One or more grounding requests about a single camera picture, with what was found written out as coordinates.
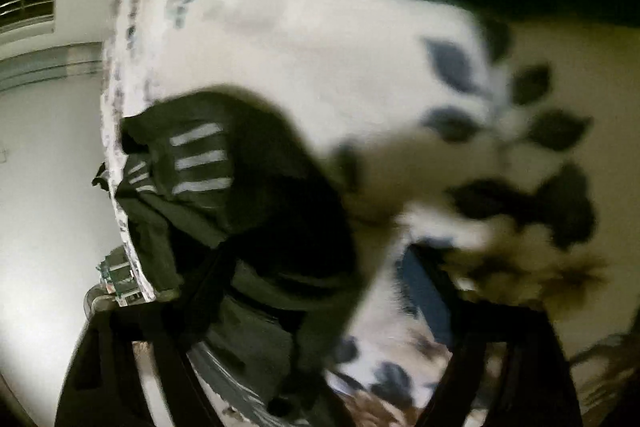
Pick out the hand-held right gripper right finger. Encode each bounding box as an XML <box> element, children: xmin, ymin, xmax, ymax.
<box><xmin>399</xmin><ymin>249</ymin><xmax>584</xmax><ymax>427</ymax></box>

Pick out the black garment with white stripes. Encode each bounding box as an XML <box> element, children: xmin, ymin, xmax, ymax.
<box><xmin>91</xmin><ymin>89</ymin><xmax>373</xmax><ymax>420</ymax></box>

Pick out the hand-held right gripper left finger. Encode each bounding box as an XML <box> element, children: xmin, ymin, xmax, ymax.
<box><xmin>55</xmin><ymin>299</ymin><xmax>217</xmax><ymax>427</ymax></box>

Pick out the floral bed sheet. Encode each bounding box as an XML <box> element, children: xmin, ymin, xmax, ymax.
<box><xmin>99</xmin><ymin>0</ymin><xmax>640</xmax><ymax>427</ymax></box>

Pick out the clear plastic box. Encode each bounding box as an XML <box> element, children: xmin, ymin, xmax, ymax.
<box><xmin>85</xmin><ymin>246</ymin><xmax>143</xmax><ymax>310</ymax></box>

